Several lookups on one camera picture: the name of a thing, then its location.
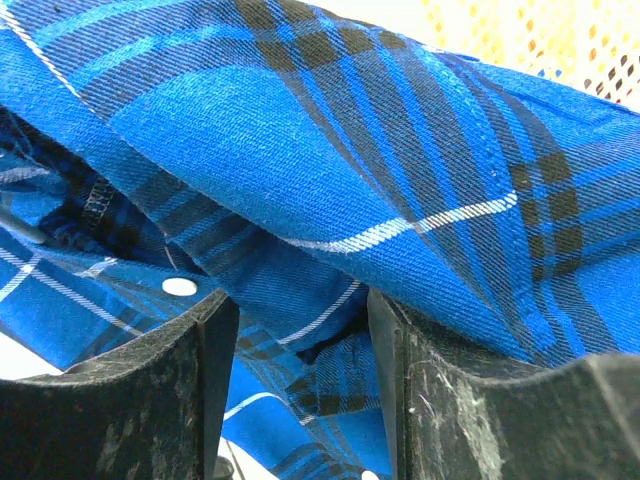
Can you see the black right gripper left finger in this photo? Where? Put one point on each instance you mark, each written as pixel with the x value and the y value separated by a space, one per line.
pixel 150 409

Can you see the pink mesh file organizer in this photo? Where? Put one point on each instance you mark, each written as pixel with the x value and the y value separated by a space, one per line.
pixel 590 45

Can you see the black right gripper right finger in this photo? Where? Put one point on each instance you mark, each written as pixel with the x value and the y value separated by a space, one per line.
pixel 455 410

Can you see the blue plaid shirt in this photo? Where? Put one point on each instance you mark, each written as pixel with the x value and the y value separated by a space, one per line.
pixel 156 152

